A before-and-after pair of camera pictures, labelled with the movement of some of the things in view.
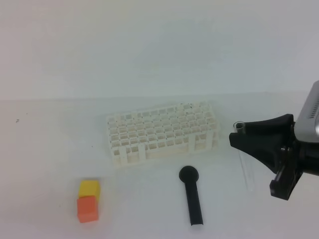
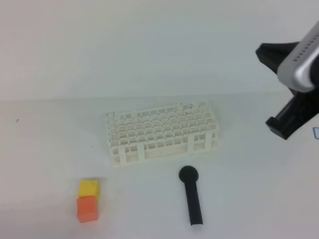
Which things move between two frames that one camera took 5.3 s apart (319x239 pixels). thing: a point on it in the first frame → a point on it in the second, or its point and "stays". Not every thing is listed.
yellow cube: (89, 187) stays
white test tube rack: (136, 136) stays
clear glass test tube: (240, 128) → (110, 118)
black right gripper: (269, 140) → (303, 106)
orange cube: (87, 209) stays
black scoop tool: (189, 175) stays
